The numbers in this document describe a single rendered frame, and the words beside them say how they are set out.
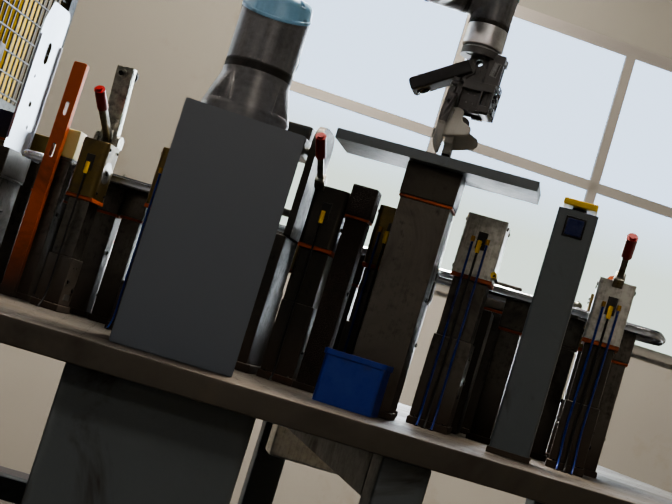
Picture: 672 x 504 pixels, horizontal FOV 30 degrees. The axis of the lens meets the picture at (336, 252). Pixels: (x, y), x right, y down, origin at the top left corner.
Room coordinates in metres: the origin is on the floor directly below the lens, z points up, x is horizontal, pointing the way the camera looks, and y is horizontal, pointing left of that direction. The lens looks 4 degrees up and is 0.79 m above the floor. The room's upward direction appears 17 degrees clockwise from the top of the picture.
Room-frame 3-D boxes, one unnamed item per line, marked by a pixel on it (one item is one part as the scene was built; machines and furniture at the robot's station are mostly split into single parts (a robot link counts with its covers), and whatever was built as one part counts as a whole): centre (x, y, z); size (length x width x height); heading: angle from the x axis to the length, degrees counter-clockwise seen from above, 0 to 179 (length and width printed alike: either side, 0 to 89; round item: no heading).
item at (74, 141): (2.59, 0.59, 0.88); 0.04 x 0.04 x 0.37; 79
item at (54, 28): (2.76, 0.74, 1.17); 0.12 x 0.01 x 0.34; 169
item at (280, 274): (2.42, 0.17, 0.95); 0.18 x 0.13 x 0.49; 79
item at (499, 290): (2.60, 0.01, 1.00); 1.38 x 0.22 x 0.02; 79
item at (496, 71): (2.22, -0.15, 1.32); 0.09 x 0.08 x 0.12; 74
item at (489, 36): (2.22, -0.15, 1.40); 0.08 x 0.08 x 0.05
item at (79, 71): (2.56, 0.61, 0.95); 0.03 x 0.01 x 0.50; 79
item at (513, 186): (2.23, -0.13, 1.16); 0.37 x 0.14 x 0.02; 79
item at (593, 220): (2.18, -0.39, 0.92); 0.08 x 0.08 x 0.44; 79
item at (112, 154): (2.52, 0.52, 0.87); 0.10 x 0.07 x 0.35; 169
